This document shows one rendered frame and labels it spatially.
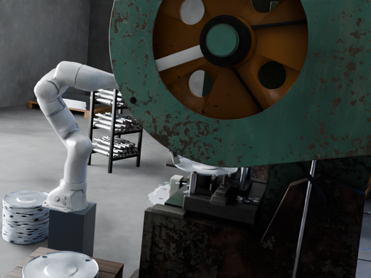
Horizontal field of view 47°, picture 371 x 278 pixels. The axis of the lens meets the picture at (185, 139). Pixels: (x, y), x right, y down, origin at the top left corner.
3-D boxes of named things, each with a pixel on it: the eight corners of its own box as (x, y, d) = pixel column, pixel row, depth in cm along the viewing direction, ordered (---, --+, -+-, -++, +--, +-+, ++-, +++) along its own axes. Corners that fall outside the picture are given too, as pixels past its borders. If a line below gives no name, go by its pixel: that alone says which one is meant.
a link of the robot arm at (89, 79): (77, 67, 178) (147, 89, 176) (95, 59, 195) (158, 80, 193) (73, 91, 182) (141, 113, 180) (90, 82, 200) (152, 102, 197)
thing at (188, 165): (168, 156, 203) (168, 154, 203) (224, 159, 211) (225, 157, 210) (181, 175, 176) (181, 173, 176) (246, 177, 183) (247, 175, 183)
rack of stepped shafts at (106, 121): (112, 174, 418) (120, 78, 397) (82, 163, 444) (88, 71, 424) (142, 167, 451) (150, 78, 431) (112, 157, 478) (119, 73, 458)
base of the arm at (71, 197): (36, 208, 209) (37, 181, 206) (53, 195, 227) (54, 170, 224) (79, 214, 207) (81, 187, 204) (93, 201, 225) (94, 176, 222)
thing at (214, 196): (210, 203, 168) (213, 178, 166) (220, 191, 184) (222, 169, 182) (224, 206, 167) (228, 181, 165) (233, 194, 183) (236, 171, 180)
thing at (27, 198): (-8, 201, 262) (-8, 200, 262) (22, 188, 289) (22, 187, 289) (33, 211, 255) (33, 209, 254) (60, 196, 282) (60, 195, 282)
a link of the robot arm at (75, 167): (70, 188, 200) (73, 138, 195) (61, 176, 215) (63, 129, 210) (93, 187, 205) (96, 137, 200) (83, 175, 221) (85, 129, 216)
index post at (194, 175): (188, 193, 177) (190, 171, 175) (190, 191, 180) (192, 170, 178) (194, 194, 177) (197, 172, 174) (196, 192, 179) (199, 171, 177)
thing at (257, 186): (181, 209, 176) (183, 195, 174) (208, 180, 218) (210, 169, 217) (254, 225, 167) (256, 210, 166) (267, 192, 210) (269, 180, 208)
